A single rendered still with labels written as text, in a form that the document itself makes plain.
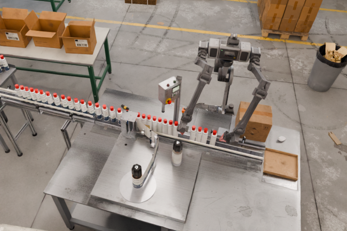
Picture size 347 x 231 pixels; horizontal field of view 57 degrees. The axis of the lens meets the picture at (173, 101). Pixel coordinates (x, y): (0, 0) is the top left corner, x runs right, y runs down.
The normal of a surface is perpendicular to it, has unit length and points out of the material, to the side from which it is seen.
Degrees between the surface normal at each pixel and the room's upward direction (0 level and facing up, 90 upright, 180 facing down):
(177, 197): 0
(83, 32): 89
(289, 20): 85
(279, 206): 0
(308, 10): 88
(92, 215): 0
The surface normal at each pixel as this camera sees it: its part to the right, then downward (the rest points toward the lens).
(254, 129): -0.19, 0.70
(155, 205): 0.04, -0.69
